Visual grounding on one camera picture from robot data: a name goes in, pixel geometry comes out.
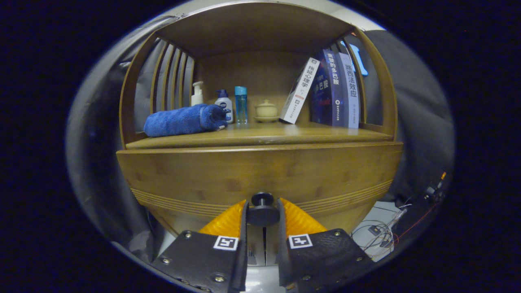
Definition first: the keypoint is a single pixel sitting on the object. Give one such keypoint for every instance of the wooden cabinet door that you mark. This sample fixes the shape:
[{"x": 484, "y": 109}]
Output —
[
  {"x": 272, "y": 244},
  {"x": 256, "y": 244}
]

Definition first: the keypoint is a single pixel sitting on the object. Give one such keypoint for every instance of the clear blue bottle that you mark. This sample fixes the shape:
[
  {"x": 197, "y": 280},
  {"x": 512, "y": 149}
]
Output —
[{"x": 241, "y": 106}]

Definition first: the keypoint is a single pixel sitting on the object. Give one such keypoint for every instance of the dark blue book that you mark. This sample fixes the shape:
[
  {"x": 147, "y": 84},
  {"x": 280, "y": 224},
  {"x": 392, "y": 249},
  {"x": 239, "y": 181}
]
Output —
[{"x": 327, "y": 93}]

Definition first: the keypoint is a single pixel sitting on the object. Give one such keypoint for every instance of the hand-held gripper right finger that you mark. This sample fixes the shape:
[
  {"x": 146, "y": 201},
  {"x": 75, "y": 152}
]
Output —
[{"x": 281, "y": 252}]

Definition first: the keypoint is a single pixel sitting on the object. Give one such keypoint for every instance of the blue rolled towel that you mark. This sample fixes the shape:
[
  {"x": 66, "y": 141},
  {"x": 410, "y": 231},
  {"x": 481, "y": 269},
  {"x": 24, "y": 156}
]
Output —
[{"x": 183, "y": 120}]

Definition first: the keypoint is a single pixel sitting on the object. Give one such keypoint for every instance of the beige lidded ceramic cup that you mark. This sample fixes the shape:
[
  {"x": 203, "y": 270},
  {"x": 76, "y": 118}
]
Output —
[{"x": 266, "y": 110}]

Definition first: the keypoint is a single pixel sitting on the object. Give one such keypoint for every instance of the white book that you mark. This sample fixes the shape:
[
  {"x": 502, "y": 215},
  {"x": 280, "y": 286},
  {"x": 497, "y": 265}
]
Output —
[{"x": 301, "y": 91}]

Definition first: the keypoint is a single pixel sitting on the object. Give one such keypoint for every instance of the wooden cabinet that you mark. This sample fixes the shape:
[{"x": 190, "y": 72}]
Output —
[{"x": 252, "y": 69}]

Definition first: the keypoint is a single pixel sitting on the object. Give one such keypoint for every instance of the white pump bottle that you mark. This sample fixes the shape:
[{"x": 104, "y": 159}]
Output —
[{"x": 197, "y": 97}]

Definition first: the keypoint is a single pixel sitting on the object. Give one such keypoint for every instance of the white bottle with blue cap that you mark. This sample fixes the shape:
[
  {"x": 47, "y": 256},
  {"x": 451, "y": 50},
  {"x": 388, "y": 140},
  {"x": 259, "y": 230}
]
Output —
[{"x": 224, "y": 103}]

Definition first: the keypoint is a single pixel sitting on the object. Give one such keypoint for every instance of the wooden countertop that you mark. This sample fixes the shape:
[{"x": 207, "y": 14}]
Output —
[{"x": 264, "y": 136}]

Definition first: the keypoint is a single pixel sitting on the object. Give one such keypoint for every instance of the black backdrop cloth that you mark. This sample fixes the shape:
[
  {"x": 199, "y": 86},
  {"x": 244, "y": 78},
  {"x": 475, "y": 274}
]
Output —
[{"x": 419, "y": 114}]

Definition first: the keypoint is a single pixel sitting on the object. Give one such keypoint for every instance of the pale blue book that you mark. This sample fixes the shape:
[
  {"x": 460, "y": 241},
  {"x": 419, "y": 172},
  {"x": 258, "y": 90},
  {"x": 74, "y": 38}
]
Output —
[{"x": 352, "y": 93}]

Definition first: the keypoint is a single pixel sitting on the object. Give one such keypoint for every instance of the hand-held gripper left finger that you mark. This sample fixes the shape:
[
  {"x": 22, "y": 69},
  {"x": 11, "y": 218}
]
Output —
[{"x": 244, "y": 252}]

